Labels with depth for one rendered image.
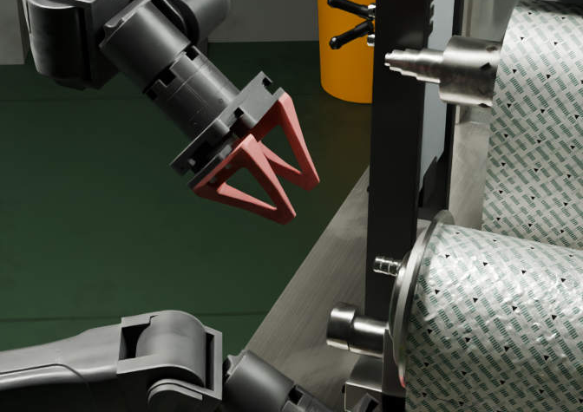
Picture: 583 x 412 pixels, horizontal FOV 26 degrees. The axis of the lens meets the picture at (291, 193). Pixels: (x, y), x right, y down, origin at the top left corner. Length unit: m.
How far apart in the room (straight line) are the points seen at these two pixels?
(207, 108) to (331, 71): 3.11
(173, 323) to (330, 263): 0.68
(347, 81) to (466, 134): 2.08
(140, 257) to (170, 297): 0.20
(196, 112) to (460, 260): 0.24
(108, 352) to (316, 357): 0.54
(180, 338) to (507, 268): 0.27
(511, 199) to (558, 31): 0.16
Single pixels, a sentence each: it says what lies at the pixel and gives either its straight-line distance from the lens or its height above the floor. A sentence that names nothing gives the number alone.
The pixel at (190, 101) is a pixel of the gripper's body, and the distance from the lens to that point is 1.00.
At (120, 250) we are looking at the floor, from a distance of 3.38.
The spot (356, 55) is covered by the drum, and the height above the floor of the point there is 0.17.
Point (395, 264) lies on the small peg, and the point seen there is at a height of 1.27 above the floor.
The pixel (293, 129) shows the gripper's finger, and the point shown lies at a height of 1.35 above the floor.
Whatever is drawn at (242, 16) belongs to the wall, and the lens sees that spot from 4.50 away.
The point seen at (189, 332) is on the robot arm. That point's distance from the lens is 1.03.
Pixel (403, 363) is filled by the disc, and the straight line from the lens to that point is 0.97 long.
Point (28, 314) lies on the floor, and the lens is 3.18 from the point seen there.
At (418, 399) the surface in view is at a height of 1.20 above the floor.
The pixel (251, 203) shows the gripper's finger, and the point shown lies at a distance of 1.01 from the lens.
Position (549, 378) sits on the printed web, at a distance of 0.96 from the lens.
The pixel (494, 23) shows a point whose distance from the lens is 1.97.
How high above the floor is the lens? 1.84
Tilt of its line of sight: 31 degrees down
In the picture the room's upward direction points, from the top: straight up
